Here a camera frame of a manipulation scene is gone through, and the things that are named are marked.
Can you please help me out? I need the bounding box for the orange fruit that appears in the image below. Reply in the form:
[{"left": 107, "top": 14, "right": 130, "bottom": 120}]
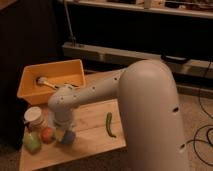
[{"left": 40, "top": 127, "right": 54, "bottom": 143}]

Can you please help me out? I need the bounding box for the white mug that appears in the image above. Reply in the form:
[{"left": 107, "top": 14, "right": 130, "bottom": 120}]
[{"left": 24, "top": 106, "right": 44, "bottom": 131}]

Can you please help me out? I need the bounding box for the yellow plastic bin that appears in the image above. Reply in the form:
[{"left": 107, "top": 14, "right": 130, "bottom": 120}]
[{"left": 17, "top": 59, "right": 86, "bottom": 105}]

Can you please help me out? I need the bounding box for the dish brush in bin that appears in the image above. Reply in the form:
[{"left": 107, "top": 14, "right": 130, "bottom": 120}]
[{"left": 36, "top": 76, "right": 80, "bottom": 92}]

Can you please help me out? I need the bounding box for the green chili pepper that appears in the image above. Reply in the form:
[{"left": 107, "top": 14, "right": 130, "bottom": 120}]
[{"left": 105, "top": 112, "right": 116, "bottom": 138}]

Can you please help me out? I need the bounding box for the black cable on floor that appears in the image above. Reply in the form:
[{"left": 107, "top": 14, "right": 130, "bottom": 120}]
[{"left": 186, "top": 61, "right": 213, "bottom": 168}]

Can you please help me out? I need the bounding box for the wooden low table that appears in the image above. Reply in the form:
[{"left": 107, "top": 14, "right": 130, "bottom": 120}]
[{"left": 18, "top": 71, "right": 128, "bottom": 171}]

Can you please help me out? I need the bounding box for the blue sponge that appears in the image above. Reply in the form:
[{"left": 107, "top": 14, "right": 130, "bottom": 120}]
[{"left": 61, "top": 131, "right": 76, "bottom": 144}]

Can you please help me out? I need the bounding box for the green pear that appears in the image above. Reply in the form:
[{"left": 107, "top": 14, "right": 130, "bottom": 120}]
[{"left": 23, "top": 132, "right": 41, "bottom": 154}]

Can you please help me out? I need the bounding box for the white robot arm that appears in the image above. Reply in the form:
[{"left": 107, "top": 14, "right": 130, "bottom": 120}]
[{"left": 48, "top": 60, "right": 190, "bottom": 171}]

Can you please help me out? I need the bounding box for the grey metal rail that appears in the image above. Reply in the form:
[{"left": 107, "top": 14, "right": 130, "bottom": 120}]
[{"left": 62, "top": 42, "right": 213, "bottom": 79}]

